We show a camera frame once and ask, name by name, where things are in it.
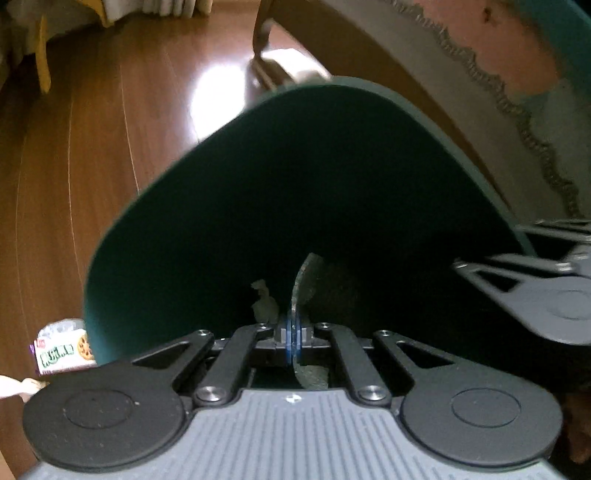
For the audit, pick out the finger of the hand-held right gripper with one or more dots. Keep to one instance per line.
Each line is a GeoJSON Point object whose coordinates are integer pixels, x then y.
{"type": "Point", "coordinates": [531, 265]}
{"type": "Point", "coordinates": [561, 230]}

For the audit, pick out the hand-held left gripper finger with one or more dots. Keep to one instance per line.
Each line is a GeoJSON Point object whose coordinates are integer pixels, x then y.
{"type": "Point", "coordinates": [298, 340]}
{"type": "Point", "coordinates": [288, 340]}

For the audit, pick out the white paper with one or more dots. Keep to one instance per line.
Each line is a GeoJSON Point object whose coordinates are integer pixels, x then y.
{"type": "Point", "coordinates": [263, 300]}

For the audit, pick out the dark green wrapper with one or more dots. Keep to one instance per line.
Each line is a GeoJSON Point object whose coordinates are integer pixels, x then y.
{"type": "Point", "coordinates": [305, 286]}

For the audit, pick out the dark green trash bin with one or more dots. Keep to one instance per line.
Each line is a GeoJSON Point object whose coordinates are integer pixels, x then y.
{"type": "Point", "coordinates": [277, 184]}

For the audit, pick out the white printed snack packet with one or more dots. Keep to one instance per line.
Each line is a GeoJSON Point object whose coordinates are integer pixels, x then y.
{"type": "Point", "coordinates": [60, 350]}

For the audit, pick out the fringed patterned rug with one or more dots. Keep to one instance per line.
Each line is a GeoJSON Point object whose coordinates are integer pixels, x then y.
{"type": "Point", "coordinates": [531, 69]}

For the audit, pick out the pale pink object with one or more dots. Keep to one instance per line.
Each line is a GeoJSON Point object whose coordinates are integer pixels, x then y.
{"type": "Point", "coordinates": [18, 386]}

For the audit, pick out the wooden chair leg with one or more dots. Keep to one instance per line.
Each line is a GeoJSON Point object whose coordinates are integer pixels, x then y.
{"type": "Point", "coordinates": [261, 41]}

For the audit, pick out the white curtain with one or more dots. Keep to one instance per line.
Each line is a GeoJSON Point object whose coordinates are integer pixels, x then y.
{"type": "Point", "coordinates": [147, 7]}

